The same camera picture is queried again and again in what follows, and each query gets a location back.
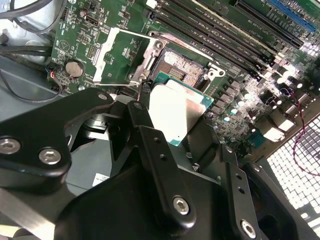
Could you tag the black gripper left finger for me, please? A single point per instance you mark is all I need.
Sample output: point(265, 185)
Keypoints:
point(37, 130)

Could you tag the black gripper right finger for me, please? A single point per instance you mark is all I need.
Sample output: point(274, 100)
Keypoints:
point(237, 190)

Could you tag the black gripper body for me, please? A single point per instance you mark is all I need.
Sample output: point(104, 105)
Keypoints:
point(112, 212)

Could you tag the thin metal locking lever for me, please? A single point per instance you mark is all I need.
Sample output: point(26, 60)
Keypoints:
point(136, 33)
point(117, 84)

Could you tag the silver green CPU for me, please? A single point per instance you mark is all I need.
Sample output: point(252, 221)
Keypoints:
point(175, 112)

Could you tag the silver socket cover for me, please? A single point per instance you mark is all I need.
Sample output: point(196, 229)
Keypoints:
point(152, 55)

